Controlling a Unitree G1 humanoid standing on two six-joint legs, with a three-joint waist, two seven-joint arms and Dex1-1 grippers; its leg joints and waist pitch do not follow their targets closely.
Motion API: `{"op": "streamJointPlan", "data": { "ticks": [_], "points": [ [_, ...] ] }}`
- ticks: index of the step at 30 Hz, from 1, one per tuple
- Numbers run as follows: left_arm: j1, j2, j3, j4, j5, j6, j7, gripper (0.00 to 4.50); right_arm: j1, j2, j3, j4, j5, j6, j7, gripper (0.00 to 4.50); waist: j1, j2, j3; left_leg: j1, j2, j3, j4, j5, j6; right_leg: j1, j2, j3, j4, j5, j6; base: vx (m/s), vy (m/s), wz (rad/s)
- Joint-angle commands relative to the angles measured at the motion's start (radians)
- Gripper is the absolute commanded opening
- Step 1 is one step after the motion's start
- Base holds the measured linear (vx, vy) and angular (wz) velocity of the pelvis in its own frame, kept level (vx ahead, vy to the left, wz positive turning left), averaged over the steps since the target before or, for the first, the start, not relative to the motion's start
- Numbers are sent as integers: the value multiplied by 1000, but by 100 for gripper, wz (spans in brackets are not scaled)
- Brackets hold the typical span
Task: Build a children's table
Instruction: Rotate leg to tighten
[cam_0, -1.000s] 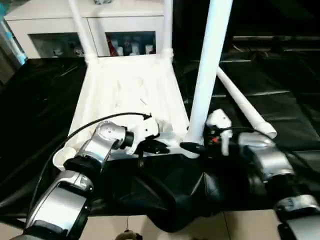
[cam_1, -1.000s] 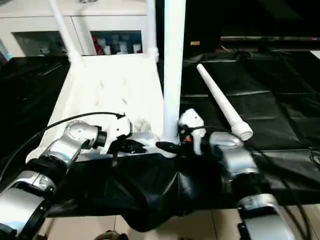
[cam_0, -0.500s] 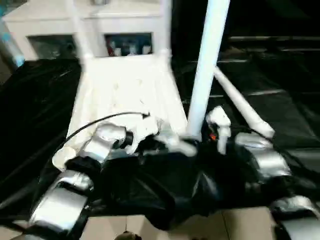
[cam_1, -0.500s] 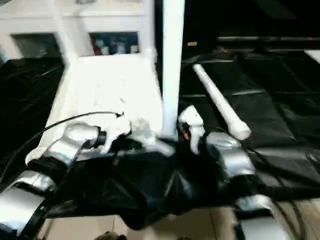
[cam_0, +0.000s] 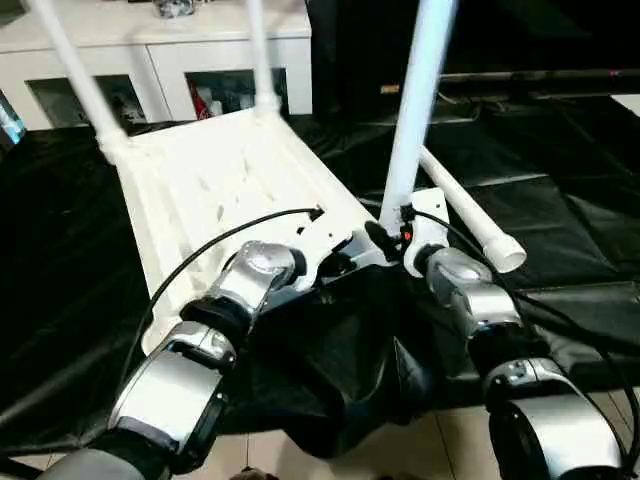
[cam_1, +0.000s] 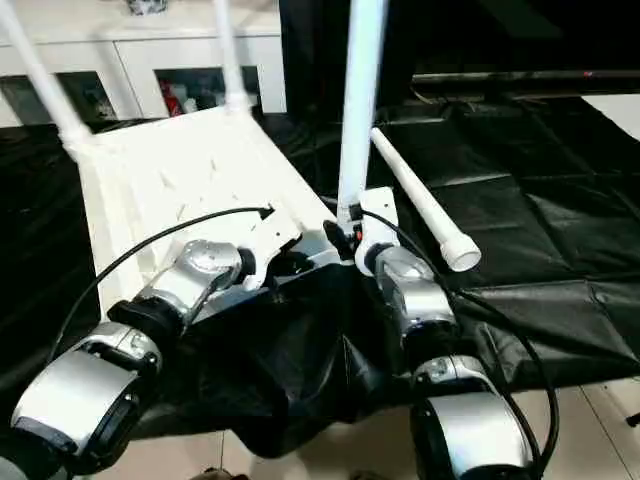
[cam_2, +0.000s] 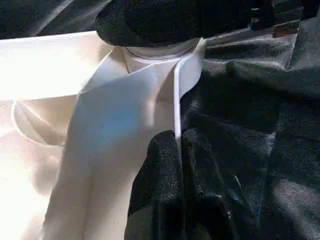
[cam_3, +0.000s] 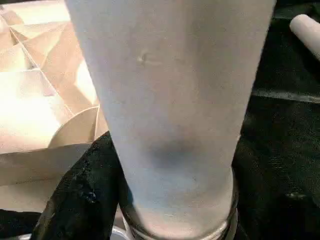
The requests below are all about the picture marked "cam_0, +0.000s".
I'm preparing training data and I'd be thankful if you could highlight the teal white patterned banner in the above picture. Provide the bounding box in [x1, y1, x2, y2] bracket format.
[0, 88, 27, 147]

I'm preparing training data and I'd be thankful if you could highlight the white plastic table leg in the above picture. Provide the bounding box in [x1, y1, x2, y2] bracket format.
[417, 143, 530, 275]
[23, 0, 132, 157]
[243, 0, 282, 120]
[376, 0, 462, 237]

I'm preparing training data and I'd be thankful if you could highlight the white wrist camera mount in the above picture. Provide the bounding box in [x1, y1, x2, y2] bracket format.
[291, 208, 362, 292]
[401, 186, 450, 280]

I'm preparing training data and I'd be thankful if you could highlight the small brown rounded object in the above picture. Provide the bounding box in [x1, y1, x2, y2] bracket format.
[238, 463, 282, 480]

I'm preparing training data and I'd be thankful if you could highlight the black backdrop cloth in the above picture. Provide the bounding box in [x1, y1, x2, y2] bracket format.
[307, 0, 640, 121]

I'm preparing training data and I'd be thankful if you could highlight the silver bowl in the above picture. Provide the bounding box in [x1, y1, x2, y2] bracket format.
[153, 0, 197, 20]

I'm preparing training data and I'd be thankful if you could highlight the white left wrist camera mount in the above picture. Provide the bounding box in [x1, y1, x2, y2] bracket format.
[291, 208, 362, 292]

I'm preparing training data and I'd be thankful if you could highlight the white plastic table top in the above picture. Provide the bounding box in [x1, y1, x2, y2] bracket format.
[96, 108, 382, 357]

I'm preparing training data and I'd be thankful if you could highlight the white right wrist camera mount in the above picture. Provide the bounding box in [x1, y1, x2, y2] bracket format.
[401, 186, 450, 280]

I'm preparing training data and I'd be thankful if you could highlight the red bottle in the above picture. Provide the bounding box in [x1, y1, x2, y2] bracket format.
[193, 83, 212, 120]

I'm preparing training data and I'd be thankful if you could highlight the black mat cloth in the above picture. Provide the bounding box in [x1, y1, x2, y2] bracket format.
[0, 94, 640, 461]

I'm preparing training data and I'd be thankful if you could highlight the white glass-door cabinet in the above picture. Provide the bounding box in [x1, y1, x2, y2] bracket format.
[0, 0, 315, 132]

